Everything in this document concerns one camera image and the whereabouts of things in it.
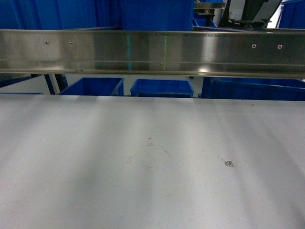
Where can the large blue bin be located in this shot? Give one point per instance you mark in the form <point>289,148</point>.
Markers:
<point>157,15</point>
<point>58,14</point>
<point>293,15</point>

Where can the blue bin below beam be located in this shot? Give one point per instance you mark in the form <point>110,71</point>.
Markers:
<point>96,87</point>
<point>253,89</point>
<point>162,88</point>

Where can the stainless steel shelf beam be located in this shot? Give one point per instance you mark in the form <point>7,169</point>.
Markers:
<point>205,52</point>

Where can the large blue bin upper left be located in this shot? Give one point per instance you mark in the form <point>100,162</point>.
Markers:
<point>58,14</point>

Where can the blue bin below beam right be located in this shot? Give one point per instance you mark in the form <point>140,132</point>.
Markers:
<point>253,89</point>

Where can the large blue bin upper right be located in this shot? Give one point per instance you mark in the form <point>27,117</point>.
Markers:
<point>293,15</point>

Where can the blue bin below beam left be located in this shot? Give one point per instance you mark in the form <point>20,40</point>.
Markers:
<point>96,87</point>

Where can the large blue bin upper centre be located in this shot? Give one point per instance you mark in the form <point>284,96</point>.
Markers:
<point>157,15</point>

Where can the blue bin below beam middle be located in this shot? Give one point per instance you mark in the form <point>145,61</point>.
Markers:
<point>162,88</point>

